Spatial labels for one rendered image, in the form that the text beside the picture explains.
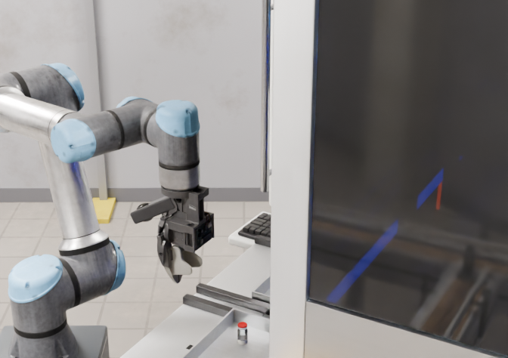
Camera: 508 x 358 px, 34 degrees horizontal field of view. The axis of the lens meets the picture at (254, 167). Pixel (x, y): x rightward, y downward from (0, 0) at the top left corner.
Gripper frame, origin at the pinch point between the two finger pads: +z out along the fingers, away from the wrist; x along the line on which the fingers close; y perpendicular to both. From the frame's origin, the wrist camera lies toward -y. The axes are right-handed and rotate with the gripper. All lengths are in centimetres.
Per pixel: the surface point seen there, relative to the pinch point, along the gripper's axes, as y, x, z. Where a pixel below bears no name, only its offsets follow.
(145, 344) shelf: -10.6, 3.4, 21.6
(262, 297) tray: 4.4, 28.1, 18.7
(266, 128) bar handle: -25, 84, 1
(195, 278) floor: -99, 156, 109
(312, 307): 35.3, -12.4, -10.6
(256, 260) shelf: -7, 47, 22
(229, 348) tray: 6.0, 10.5, 21.4
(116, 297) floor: -120, 126, 109
